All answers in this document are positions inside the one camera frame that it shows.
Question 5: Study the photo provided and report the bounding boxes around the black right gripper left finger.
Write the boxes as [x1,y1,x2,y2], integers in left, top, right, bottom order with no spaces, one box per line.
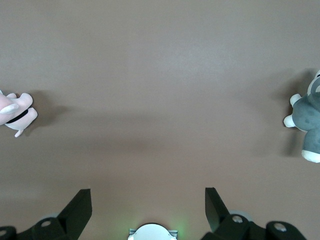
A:
[0,188,93,240]

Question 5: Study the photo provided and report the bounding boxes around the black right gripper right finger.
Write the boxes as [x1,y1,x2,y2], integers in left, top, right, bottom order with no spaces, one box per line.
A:
[201,187,307,240]

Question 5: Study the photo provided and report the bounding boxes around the pale pink dog plush toy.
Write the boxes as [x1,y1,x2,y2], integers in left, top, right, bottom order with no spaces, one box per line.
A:
[0,90,39,138]

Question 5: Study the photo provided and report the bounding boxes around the grey white plush toy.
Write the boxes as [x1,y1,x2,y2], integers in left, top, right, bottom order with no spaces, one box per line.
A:
[283,68,320,164]

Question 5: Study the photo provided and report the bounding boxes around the brown table cover mat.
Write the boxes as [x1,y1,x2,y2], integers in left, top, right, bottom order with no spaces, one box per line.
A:
[0,0,320,240]

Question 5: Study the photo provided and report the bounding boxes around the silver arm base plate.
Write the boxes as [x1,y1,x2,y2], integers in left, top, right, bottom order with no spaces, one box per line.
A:
[128,228,179,240]

